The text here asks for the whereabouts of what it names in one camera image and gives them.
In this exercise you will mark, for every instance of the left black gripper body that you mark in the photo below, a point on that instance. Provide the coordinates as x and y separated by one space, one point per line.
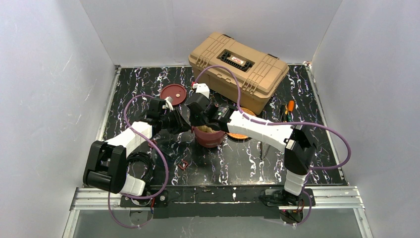
179 122

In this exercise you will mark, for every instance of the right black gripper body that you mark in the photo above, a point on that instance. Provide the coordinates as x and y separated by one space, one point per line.
199 116

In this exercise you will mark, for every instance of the steamed bun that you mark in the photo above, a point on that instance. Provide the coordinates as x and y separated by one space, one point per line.
206 129

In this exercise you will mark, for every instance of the red steel lunch bowl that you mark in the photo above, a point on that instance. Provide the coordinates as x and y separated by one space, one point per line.
208 140

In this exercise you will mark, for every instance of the dark transparent round lid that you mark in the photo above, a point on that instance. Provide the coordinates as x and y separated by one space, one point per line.
172 152

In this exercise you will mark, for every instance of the red round lid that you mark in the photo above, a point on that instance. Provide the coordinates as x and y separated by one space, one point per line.
176 92

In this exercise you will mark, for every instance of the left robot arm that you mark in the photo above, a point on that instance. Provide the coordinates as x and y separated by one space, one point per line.
106 167

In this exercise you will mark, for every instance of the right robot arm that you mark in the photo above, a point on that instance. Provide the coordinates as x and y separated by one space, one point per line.
293 140

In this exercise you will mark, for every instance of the red lunch box clip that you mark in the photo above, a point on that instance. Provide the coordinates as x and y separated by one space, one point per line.
183 165

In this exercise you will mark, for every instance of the tan plastic toolbox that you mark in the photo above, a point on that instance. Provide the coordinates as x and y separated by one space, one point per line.
236 71

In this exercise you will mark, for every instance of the orange green screwdriver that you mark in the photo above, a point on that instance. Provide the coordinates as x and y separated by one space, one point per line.
290 108

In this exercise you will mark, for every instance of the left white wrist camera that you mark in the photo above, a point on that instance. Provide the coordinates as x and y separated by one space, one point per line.
168 103

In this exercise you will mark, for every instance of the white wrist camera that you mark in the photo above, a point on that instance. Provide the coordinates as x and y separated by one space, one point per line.
201 88
168 103

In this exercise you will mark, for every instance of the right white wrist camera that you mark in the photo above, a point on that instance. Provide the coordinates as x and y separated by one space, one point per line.
201 88

